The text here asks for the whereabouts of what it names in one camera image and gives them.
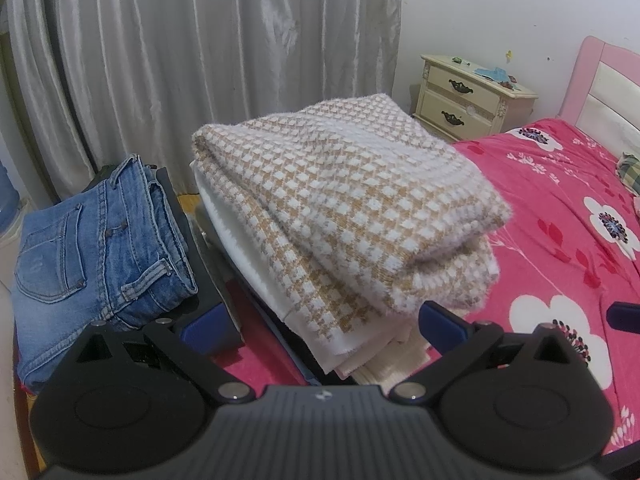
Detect pink floral blanket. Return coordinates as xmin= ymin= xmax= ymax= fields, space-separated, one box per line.
xmin=210 ymin=119 xmax=640 ymax=461

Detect grey curtain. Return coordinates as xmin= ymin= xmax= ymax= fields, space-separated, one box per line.
xmin=5 ymin=0 xmax=403 ymax=206

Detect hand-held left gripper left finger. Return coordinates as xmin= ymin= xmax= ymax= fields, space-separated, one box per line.
xmin=60 ymin=302 xmax=253 ymax=405

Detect white knit garment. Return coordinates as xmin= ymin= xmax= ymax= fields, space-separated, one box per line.
xmin=335 ymin=330 xmax=436 ymax=386

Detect blue jeans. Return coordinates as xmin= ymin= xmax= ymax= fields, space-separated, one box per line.
xmin=12 ymin=154 xmax=200 ymax=393

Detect cream nightstand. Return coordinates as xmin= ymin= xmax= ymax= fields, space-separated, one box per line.
xmin=412 ymin=53 xmax=540 ymax=142

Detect green yellow plaid pillow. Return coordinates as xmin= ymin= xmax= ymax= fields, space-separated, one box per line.
xmin=616 ymin=152 xmax=640 ymax=197

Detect beige white houndstooth coat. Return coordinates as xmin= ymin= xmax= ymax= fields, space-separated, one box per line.
xmin=191 ymin=92 xmax=516 ymax=376

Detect pink white bed headboard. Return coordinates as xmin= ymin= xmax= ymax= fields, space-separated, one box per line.
xmin=557 ymin=36 xmax=640 ymax=158

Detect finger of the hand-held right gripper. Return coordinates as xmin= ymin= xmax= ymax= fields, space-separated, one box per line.
xmin=606 ymin=301 xmax=640 ymax=332

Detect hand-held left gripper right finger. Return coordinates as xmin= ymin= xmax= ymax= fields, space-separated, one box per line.
xmin=389 ymin=301 xmax=583 ymax=405

